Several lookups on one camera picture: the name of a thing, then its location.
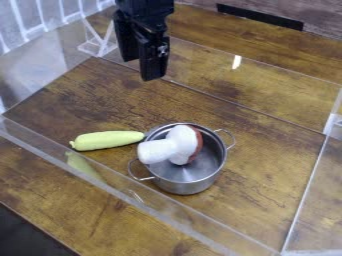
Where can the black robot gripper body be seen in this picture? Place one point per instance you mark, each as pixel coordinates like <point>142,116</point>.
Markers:
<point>143,16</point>

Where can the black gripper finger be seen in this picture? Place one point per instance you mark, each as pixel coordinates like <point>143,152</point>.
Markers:
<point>126,41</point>
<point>154,51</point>

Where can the white and brown toy mushroom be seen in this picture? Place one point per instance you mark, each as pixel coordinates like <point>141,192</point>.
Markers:
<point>178,148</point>

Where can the silver metal pot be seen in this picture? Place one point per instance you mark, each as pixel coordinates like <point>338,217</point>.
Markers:
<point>194,177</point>

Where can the white mesh curtain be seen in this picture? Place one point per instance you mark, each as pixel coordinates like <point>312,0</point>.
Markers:
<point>28,18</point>

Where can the yellow-green toy corn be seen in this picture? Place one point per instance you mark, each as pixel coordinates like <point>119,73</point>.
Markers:
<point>106,139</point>

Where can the black bar in background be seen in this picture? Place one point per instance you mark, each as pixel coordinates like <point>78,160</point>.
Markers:
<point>261,17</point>

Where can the clear acrylic enclosure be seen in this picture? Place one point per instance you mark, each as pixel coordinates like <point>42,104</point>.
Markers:
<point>263,85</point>

